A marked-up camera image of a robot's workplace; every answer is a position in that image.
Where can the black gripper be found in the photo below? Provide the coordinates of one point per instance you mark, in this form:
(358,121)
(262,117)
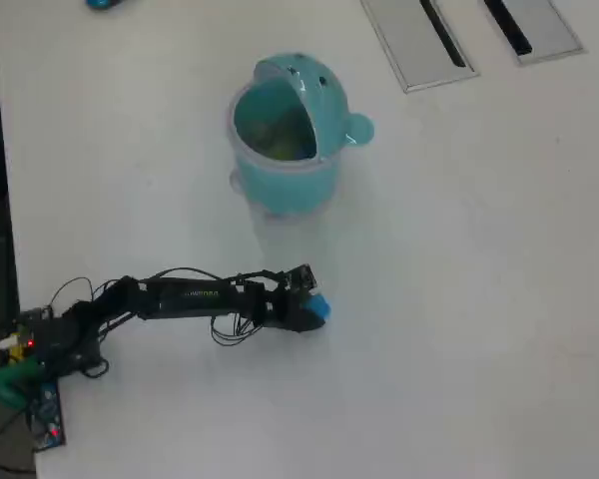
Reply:
(284,307)

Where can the blue lego block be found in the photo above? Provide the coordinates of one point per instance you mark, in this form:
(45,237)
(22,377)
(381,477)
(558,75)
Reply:
(320,307)

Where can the green lego block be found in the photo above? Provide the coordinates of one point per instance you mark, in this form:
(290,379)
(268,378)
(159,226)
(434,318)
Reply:
(282,148)

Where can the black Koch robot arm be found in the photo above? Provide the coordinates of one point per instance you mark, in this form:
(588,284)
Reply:
(189,299)

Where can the teal bin with flip lid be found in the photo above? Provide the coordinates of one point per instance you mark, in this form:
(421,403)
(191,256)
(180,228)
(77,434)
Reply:
(289,184)

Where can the blue circuit board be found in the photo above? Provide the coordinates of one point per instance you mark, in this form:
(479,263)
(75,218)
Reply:
(47,414)

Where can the yellow connector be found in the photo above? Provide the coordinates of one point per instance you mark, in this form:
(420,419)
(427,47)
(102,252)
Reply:
(16,353)

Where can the green table clamp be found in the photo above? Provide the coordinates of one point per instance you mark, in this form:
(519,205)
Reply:
(0,386)

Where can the blue and black small device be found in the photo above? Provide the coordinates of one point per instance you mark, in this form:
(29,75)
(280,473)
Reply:
(100,3)

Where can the small wrist camera board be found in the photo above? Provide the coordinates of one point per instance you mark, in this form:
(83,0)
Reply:
(303,278)

